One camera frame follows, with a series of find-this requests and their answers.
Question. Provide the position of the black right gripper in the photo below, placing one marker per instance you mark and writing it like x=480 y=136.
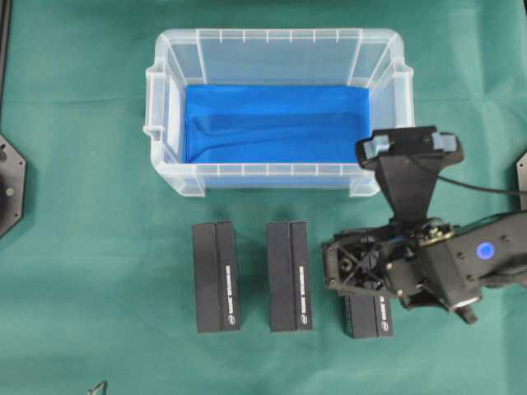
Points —
x=422 y=264

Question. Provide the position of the black RealSense D435i box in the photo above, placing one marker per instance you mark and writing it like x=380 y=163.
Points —
x=216 y=277
x=366 y=317

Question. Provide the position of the black RealSense D415 box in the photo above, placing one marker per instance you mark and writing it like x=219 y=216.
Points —
x=289 y=277

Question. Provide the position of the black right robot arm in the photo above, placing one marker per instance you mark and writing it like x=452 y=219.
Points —
x=509 y=266

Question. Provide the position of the clear plastic storage bin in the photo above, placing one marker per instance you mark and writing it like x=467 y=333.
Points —
x=373 y=59

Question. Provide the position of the blue liner sheet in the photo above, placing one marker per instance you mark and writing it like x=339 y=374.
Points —
x=274 y=124

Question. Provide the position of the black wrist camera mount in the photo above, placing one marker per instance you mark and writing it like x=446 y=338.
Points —
x=407 y=163

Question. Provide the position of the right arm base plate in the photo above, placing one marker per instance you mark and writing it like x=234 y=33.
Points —
x=521 y=180

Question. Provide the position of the small metal bracket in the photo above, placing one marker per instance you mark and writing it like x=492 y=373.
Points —
x=99 y=389

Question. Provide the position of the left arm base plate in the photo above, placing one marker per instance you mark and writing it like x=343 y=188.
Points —
x=13 y=181

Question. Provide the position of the black frame rail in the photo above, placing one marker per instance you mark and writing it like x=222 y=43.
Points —
x=6 y=15

